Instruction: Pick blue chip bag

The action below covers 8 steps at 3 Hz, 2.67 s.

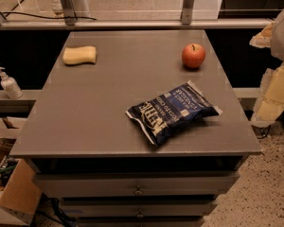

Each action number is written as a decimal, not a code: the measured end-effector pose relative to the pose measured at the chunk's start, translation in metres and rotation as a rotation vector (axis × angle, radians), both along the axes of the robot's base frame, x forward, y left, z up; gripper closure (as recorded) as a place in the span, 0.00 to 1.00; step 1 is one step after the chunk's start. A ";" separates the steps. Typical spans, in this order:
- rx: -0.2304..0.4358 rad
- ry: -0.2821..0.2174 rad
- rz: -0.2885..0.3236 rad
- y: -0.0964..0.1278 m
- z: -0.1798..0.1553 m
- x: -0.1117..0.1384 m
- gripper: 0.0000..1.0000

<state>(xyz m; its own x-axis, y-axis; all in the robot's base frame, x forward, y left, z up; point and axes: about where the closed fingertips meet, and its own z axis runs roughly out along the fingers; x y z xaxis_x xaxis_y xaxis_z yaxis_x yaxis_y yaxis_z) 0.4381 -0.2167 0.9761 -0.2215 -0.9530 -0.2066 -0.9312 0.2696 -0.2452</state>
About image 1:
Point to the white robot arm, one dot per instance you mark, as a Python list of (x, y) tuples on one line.
[(270, 101)]

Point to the top drawer knob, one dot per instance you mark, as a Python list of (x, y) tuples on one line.
[(138, 191)]

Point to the cardboard box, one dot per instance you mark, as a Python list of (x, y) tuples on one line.
[(20, 197)]

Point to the red apple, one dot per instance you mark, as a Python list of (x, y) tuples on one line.
[(193, 55)]

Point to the metal railing frame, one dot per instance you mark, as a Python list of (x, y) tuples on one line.
[(131, 14)]

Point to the drawer knob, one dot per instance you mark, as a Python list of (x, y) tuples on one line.
[(138, 191), (139, 214)]

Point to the white pump bottle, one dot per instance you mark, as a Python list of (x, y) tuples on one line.
[(10, 85)]

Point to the blue chip bag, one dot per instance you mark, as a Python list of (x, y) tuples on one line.
[(161, 117)]

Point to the yellow sponge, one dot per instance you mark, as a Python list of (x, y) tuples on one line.
[(78, 55)]

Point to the grey drawer cabinet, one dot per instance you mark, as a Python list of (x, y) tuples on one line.
[(86, 152)]

